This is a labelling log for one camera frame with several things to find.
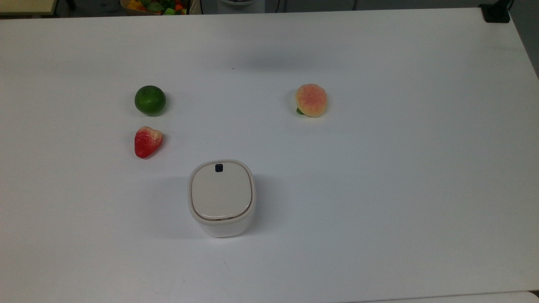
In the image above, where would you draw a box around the basket of toy fruits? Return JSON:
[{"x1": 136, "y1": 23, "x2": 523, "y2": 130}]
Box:
[{"x1": 120, "y1": 0, "x2": 191, "y2": 16}]

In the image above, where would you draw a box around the green toy lime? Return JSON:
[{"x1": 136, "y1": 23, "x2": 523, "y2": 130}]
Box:
[{"x1": 134, "y1": 85, "x2": 167, "y2": 117}]

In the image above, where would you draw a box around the beige plastic garbage bin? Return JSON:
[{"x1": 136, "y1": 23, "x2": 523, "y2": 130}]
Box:
[{"x1": 187, "y1": 159, "x2": 256, "y2": 238}]

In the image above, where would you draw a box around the red toy strawberry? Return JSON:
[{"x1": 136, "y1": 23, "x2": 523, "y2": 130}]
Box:
[{"x1": 134, "y1": 126, "x2": 164, "y2": 159}]

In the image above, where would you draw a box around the beige hinged bin lid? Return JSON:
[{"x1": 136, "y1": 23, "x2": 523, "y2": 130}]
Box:
[{"x1": 191, "y1": 161, "x2": 253, "y2": 221}]

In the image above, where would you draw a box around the black stand base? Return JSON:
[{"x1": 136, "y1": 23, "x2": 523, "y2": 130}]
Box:
[{"x1": 479, "y1": 0, "x2": 512, "y2": 24}]

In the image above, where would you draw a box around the light wooden desk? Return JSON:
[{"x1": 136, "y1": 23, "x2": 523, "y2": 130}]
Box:
[{"x1": 0, "y1": 0, "x2": 58, "y2": 17}]

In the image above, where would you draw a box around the orange yellow toy peach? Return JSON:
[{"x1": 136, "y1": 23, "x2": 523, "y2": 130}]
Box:
[{"x1": 295, "y1": 83, "x2": 328, "y2": 117}]

